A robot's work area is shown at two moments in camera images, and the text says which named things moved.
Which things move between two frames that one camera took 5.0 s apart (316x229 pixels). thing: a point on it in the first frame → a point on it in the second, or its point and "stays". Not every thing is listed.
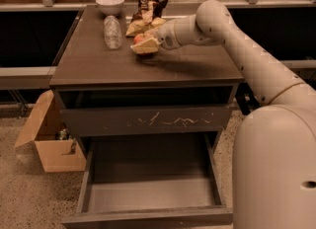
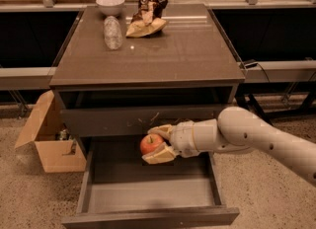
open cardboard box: [55, 150] stays
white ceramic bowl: [110, 4] stays
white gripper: [166, 34] → [182, 138]
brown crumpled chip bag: [147, 14] stays
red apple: [138, 38] → [150, 142]
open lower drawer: [169, 181] stays
